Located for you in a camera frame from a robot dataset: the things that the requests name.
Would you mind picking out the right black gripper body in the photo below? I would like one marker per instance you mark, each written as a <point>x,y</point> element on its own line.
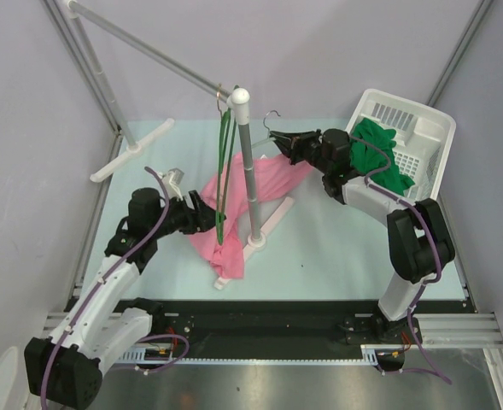
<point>309,150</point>

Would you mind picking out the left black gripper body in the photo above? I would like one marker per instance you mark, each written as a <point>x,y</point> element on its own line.
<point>179,218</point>

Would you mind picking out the light green wire hanger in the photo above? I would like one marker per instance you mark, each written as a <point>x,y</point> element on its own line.
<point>268,137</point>

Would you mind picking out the green t shirt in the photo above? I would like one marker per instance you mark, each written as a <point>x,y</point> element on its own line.
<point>375,158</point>

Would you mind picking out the green hanger with gold hook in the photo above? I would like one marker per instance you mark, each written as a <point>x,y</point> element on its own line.
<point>227,133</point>

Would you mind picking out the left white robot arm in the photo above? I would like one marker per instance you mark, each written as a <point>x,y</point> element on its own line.
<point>68,366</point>

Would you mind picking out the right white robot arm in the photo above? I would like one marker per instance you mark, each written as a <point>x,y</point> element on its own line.
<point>420,245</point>

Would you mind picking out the grey clothes rack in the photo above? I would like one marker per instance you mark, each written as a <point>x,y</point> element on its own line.
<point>225,42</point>

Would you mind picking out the white plastic basket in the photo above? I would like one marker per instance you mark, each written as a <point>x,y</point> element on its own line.
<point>423,138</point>

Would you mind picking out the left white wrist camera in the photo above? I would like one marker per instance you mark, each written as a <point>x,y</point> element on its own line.
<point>171,180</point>

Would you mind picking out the white cable duct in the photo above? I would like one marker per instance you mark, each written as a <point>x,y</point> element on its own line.
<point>151,356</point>

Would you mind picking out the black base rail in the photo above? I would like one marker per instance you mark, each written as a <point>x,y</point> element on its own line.
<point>290,329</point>

